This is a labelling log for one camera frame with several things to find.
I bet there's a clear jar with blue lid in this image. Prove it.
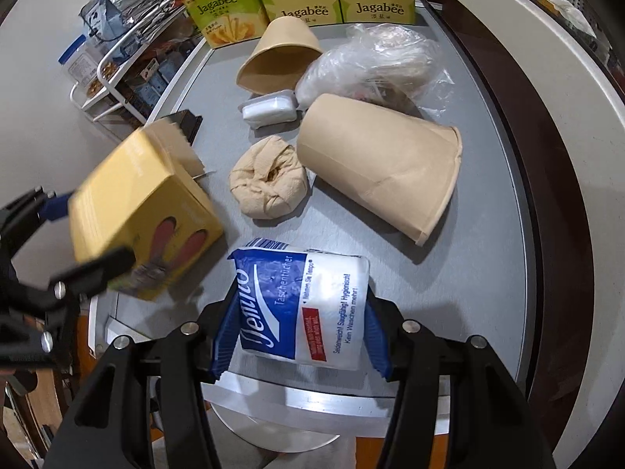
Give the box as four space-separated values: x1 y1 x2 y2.
59 34 106 85

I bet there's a green snack box with fries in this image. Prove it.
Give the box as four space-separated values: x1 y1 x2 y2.
184 0 270 50

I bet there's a blue and white tissue pack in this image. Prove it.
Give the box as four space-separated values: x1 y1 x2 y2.
227 237 372 372

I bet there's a white metal storage rack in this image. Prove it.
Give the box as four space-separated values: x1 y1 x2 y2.
68 0 207 126

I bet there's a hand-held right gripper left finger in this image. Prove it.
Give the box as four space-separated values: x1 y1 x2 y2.
44 283 245 469

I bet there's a black ribbed plastic piece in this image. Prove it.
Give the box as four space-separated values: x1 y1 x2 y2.
162 111 204 148

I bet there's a large brown paper cup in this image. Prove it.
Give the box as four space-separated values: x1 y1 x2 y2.
296 93 464 246

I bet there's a small brown paper cup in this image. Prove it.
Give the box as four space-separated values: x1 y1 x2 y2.
236 16 324 95

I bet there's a yellow cardboard box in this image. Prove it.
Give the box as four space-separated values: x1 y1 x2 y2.
68 123 225 302

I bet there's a white cloth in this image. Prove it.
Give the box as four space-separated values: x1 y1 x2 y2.
539 0 599 35

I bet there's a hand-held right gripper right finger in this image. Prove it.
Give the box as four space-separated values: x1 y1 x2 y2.
364 288 557 469

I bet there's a clear plastic bag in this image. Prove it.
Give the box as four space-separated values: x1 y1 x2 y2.
294 23 452 119

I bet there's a white kitchen counter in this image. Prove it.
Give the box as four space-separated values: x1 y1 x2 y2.
417 0 625 469

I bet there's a blue snack bag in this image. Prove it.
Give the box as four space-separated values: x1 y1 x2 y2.
79 0 129 41

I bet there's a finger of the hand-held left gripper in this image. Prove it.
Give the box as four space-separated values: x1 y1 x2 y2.
47 247 138 304
0 187 72 255

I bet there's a tray of cookies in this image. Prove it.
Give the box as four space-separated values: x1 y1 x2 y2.
85 59 120 98

